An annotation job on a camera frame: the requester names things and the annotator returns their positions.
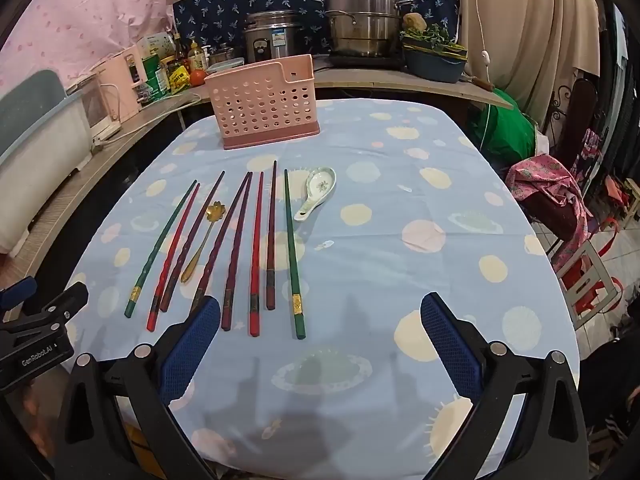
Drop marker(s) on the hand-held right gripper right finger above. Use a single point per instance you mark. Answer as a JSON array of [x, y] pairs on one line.
[[450, 345]]

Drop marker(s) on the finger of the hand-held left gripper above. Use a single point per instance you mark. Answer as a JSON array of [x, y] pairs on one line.
[[60, 307], [17, 292]]

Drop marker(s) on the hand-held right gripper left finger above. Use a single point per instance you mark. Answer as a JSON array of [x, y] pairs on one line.
[[192, 350]]

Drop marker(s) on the green chopstick gold band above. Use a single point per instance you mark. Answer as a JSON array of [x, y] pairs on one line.
[[291, 250], [155, 255]]

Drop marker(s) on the pink perforated utensil basket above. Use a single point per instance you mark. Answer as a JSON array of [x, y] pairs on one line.
[[260, 105]]

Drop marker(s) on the red chopstick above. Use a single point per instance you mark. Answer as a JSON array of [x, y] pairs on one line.
[[256, 260], [172, 260]]

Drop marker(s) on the light blue dotted tablecloth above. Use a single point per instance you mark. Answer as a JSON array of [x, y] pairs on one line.
[[375, 270]]

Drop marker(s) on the gold flower-shaped spoon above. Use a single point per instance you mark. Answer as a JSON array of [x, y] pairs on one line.
[[215, 211]]

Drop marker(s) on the red plastic stool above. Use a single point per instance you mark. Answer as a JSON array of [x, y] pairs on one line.
[[590, 285]]

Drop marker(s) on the white storage bin grey lid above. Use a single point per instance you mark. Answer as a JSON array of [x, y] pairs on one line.
[[35, 110]]

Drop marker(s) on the pink floral cloth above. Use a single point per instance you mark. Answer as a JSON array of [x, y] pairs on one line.
[[545, 185]]

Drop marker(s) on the white ceramic soup spoon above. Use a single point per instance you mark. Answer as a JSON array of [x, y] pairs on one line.
[[320, 180]]

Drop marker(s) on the green plastic bag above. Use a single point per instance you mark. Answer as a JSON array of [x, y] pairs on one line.
[[505, 130]]

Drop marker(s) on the pink electric kettle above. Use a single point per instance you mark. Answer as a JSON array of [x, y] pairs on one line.
[[122, 80]]

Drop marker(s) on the green tin can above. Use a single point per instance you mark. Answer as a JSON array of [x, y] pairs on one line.
[[156, 77]]

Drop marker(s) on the yellow snack packet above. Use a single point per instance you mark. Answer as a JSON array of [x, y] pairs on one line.
[[180, 81]]

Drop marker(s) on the dark wooden chair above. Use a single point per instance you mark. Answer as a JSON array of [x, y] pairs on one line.
[[580, 110]]

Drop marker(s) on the red tomato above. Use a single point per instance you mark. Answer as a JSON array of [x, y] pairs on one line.
[[198, 77]]

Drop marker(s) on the blue plastic basin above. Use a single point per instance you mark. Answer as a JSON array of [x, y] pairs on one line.
[[432, 69]]

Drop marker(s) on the pink dotted curtain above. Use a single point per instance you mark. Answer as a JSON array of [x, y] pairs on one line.
[[75, 20]]

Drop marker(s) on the dark sauce bottle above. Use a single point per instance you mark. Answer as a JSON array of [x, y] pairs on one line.
[[179, 50]]

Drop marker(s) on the yellow liquid bottle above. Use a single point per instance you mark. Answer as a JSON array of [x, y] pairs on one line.
[[198, 57]]

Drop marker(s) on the clear food container green lid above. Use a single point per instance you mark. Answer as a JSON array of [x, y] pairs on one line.
[[227, 65]]

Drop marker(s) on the yellow plastic colander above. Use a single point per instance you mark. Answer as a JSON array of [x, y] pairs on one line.
[[450, 51]]

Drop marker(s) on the black induction cooktop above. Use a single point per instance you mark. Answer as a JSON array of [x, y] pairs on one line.
[[360, 62]]

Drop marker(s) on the small steel pot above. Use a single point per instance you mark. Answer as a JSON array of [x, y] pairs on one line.
[[222, 54]]

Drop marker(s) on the beige curtain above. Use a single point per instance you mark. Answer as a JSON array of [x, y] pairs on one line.
[[525, 35]]

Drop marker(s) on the tan loofah sponge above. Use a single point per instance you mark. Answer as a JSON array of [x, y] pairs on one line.
[[415, 22]]

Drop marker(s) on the steel rice cooker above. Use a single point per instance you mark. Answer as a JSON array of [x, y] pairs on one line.
[[272, 35]]

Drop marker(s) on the navy leaf-print cloth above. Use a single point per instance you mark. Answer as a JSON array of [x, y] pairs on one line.
[[225, 10]]

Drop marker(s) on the stacked steel steamer pot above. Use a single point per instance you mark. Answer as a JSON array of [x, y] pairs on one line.
[[362, 15]]

